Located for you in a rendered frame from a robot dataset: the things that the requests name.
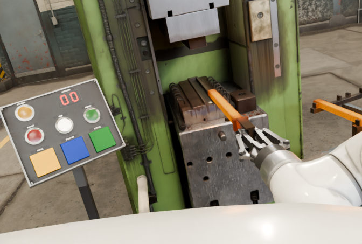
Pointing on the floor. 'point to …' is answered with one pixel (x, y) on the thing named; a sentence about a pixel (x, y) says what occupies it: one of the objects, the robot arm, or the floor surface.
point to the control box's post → (85, 193)
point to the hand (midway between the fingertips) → (245, 129)
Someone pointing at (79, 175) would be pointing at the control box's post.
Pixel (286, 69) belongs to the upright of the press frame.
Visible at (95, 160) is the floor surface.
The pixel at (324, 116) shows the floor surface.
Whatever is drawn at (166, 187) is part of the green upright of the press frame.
